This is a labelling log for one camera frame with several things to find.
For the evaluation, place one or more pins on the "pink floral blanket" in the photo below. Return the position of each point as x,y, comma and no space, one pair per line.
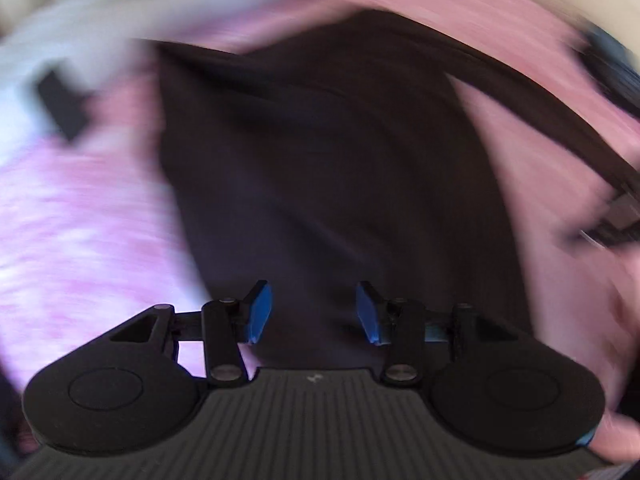
65,240

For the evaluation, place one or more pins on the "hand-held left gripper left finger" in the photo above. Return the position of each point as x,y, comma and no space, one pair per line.
260,312

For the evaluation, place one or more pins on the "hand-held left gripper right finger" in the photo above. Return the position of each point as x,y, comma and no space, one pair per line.
367,312

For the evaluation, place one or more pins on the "dark grey object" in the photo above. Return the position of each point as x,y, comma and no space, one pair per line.
617,70

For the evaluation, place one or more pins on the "black rectangular object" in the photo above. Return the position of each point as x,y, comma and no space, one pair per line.
62,105

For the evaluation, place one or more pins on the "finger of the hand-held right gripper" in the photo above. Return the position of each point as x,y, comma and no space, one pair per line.
617,222

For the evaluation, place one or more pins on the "dark garment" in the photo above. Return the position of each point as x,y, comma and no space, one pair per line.
325,160

